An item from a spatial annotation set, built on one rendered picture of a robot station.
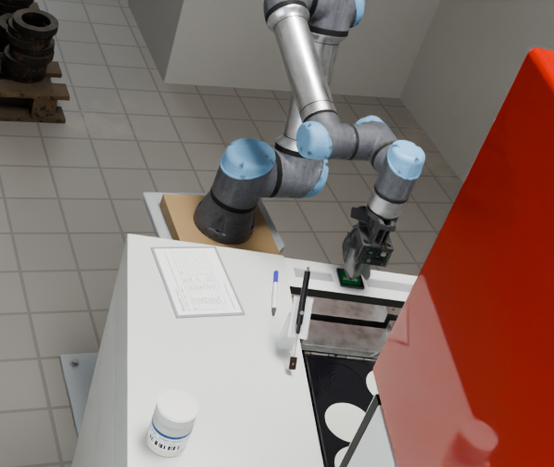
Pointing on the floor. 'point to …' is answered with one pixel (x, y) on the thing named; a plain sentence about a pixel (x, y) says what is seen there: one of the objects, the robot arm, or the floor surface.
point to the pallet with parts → (12, 61)
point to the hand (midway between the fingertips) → (351, 272)
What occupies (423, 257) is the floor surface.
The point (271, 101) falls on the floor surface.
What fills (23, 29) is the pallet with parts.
